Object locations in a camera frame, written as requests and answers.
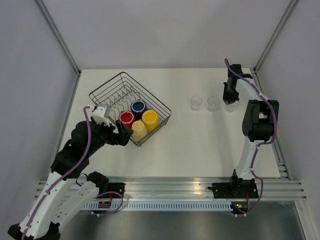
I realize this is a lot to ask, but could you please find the clear glass cup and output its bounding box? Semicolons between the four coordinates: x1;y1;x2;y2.
224;101;240;113
190;95;203;111
207;96;220;112

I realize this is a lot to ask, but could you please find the blue mug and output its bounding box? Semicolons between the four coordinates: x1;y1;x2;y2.
130;100;148;120

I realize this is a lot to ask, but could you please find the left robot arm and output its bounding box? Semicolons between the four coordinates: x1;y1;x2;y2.
7;119;133;240

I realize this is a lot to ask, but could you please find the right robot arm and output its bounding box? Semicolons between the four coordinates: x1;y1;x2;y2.
222;59;279;198

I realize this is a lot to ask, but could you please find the red mug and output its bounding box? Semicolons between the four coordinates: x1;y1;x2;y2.
118;111;137;132

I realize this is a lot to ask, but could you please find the pale yellow mug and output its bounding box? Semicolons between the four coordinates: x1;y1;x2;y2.
131;120;148;142

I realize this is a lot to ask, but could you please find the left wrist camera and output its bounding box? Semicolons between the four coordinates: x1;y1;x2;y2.
89;104;111;127

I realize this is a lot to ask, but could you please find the wire dish rack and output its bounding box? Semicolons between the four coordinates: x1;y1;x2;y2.
89;71;172;147

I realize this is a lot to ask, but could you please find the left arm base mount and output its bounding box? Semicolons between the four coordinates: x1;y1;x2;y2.
98;182;126;201

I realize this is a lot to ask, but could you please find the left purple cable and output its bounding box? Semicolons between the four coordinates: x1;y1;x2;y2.
21;105;125;240

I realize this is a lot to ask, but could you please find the white slotted cable duct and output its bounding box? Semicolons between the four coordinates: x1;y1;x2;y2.
81;200;233;212

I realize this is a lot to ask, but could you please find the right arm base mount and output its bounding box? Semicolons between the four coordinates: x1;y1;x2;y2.
207;179;259;199

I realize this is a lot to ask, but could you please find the right frame post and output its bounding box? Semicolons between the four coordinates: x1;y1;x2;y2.
252;0;300;74

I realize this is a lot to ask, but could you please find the frame post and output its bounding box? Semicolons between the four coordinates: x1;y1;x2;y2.
252;0;300;74
34;0;81;76

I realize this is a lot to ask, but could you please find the left frame post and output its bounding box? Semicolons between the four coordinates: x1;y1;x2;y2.
34;0;81;76

